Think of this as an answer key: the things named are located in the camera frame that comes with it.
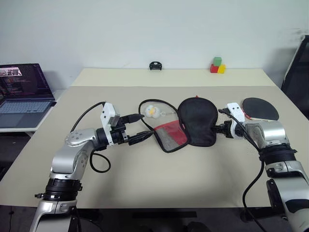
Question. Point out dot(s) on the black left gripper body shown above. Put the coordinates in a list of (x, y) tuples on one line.
[(119, 135)]

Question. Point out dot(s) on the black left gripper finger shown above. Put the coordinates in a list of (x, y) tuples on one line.
[(140, 137), (132, 118)]

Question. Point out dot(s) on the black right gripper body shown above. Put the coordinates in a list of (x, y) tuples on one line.
[(228, 129)]

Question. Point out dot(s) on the black and red paddle case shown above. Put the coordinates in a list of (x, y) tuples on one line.
[(198, 120)]

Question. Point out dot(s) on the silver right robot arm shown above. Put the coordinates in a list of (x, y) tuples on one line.
[(272, 133)]

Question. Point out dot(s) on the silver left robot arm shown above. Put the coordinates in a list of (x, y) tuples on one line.
[(72, 157)]

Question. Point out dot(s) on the black rubber table tennis paddle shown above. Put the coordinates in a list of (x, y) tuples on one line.
[(260, 108)]

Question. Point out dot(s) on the yellow cube block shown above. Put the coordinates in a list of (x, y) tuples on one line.
[(222, 69)]

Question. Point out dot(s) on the red cube block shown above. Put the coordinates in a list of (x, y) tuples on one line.
[(214, 69)]

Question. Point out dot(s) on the green cube block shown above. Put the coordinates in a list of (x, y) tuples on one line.
[(217, 61)]

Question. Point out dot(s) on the small black plastic holder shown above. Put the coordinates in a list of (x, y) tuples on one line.
[(155, 65)]

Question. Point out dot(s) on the black office chair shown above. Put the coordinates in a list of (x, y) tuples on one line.
[(298, 75)]

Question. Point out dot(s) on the open dark laptop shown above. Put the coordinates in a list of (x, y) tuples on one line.
[(24, 106)]

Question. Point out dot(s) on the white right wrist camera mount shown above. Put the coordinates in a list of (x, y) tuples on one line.
[(235, 108)]

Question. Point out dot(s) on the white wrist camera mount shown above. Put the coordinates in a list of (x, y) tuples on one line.
[(107, 113), (235, 108)]

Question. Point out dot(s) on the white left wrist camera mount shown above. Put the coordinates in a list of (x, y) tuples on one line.
[(107, 113)]

